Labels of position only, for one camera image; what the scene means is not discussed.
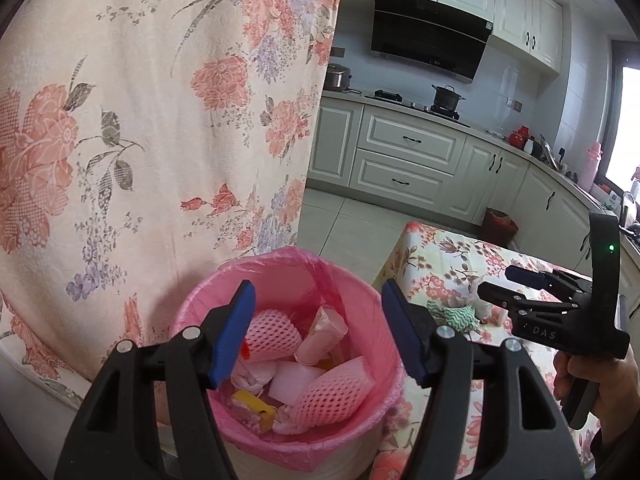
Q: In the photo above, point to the black cooking pot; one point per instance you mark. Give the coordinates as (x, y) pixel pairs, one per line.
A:
(446, 98)

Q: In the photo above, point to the pink foam fruit net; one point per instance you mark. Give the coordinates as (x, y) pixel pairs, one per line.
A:
(270, 336)

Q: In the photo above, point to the person's right hand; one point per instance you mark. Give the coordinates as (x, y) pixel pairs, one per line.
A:
(617, 404)

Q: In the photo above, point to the white lower kitchen cabinets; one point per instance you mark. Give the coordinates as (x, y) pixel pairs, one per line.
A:
(388, 154)

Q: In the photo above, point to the pink thermos bottle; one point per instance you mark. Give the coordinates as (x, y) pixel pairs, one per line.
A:
(589, 170)

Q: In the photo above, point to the yellow sponge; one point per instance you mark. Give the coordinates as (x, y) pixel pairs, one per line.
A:
(252, 412)

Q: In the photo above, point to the green white striped cloth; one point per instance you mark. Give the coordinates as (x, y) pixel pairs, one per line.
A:
(461, 319)

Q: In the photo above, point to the floral peach curtain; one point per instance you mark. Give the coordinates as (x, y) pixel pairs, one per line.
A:
(143, 144)

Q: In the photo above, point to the white foam sheet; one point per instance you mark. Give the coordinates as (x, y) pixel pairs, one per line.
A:
(291, 380)

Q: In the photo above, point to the black range hood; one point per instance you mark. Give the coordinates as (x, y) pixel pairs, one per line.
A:
(430, 33)

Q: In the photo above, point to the floral tablecloth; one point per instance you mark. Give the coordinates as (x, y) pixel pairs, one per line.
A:
(488, 415)

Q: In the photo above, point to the pink lined trash bin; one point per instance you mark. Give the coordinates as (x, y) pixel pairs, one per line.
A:
(298, 283)

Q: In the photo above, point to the red kettle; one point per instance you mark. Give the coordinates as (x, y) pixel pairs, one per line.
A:
(519, 137)

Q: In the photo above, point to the dark red floor bin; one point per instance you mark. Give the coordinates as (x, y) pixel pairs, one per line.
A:
(497, 228)

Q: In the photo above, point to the white plastic bag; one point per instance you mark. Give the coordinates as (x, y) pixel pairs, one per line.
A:
(253, 377)

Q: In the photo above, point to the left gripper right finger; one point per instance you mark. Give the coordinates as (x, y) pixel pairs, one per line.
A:
(412, 328)

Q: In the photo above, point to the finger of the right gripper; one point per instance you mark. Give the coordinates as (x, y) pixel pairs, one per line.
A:
(514, 302)
(532, 279)

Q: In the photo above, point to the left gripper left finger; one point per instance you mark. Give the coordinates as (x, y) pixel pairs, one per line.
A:
(225, 329)

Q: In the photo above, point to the black gas stove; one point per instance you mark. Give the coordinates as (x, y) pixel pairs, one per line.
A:
(400, 100)

